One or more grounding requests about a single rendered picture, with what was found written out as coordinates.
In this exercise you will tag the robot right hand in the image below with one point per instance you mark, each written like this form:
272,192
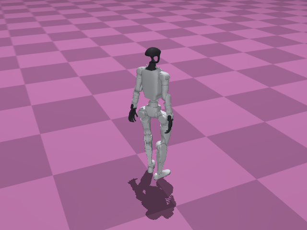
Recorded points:
169,124

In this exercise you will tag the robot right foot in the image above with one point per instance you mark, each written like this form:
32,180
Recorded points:
164,173

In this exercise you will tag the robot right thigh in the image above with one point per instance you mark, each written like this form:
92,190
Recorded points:
163,128

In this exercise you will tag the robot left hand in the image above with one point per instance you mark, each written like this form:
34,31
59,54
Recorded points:
132,113

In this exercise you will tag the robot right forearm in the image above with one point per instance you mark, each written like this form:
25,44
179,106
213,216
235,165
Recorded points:
167,105

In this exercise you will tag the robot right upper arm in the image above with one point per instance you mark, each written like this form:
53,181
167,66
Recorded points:
164,78

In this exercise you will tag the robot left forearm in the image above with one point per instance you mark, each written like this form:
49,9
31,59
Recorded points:
135,98

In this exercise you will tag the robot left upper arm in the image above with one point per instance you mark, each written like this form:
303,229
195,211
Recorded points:
138,86

